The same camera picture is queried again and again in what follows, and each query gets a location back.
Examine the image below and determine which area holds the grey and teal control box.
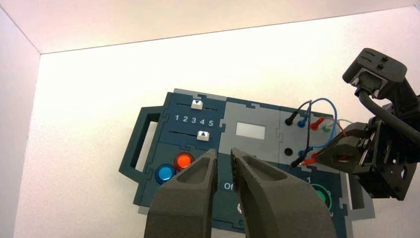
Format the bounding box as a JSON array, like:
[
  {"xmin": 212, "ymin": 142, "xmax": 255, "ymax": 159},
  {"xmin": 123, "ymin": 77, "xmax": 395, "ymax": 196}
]
[{"xmin": 118, "ymin": 88, "xmax": 376, "ymax": 238}]

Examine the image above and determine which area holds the blue round push button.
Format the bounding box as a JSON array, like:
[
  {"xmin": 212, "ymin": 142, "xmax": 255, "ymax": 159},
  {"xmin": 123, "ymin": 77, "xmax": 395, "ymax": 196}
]
[{"xmin": 154, "ymin": 164, "xmax": 177, "ymax": 185}]

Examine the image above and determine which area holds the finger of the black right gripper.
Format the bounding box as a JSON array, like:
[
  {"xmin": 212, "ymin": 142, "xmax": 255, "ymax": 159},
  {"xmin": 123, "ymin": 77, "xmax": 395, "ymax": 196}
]
[
  {"xmin": 316, "ymin": 135, "xmax": 364, "ymax": 174},
  {"xmin": 334, "ymin": 121, "xmax": 374, "ymax": 141}
]

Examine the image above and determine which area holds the red jumper wire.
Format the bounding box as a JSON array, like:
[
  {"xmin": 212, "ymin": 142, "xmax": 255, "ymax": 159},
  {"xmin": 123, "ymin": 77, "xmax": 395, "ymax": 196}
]
[{"xmin": 302, "ymin": 117, "xmax": 349, "ymax": 166}]

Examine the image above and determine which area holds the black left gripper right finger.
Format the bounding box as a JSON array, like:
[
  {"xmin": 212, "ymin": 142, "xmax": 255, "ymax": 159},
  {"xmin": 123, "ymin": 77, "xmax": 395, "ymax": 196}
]
[{"xmin": 230, "ymin": 148, "xmax": 339, "ymax": 238}]

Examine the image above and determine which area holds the red round push button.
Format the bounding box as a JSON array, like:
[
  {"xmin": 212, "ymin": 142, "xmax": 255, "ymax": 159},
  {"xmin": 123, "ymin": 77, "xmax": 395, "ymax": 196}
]
[{"xmin": 174, "ymin": 152, "xmax": 195, "ymax": 172}]

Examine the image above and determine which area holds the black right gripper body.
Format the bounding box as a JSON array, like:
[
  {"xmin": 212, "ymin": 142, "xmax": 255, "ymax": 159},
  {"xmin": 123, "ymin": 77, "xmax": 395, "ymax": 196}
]
[{"xmin": 354, "ymin": 118, "xmax": 420, "ymax": 202}]

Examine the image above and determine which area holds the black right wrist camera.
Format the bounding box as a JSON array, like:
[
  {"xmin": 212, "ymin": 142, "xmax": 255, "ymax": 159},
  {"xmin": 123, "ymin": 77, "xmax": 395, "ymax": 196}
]
[{"xmin": 342, "ymin": 48, "xmax": 408, "ymax": 99}]

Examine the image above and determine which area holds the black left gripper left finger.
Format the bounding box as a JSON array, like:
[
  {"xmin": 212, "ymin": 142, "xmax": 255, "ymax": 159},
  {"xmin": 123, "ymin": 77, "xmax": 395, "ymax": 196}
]
[{"xmin": 144, "ymin": 148, "xmax": 219, "ymax": 238}]

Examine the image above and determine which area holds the blue jumper wire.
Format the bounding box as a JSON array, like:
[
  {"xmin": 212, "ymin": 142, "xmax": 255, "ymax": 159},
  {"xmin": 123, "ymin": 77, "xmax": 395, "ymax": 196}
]
[{"xmin": 297, "ymin": 97, "xmax": 339, "ymax": 158}]

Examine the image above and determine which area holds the black jumper wire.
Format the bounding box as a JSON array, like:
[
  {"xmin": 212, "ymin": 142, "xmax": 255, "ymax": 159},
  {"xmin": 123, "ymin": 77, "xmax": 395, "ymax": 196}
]
[{"xmin": 284, "ymin": 99, "xmax": 313, "ymax": 168}]

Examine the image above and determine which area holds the black camera cable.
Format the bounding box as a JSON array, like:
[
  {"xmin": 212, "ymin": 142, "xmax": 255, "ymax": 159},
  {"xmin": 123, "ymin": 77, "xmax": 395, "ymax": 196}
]
[{"xmin": 358, "ymin": 89, "xmax": 420, "ymax": 145}]

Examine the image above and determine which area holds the green and teal rotary knob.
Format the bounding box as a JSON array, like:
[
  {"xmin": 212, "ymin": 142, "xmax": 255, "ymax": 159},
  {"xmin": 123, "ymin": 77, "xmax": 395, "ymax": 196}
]
[{"xmin": 310, "ymin": 183, "xmax": 333, "ymax": 214}]

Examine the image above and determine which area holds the white rectangular display window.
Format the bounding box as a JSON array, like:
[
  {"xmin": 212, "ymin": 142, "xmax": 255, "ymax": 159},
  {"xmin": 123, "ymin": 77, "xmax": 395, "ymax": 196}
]
[{"xmin": 236, "ymin": 122, "xmax": 266, "ymax": 140}]

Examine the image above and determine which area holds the white jumper wire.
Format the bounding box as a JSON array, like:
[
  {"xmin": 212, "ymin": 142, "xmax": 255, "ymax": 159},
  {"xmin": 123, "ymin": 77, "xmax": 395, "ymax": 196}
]
[{"xmin": 323, "ymin": 119, "xmax": 355, "ymax": 131}]

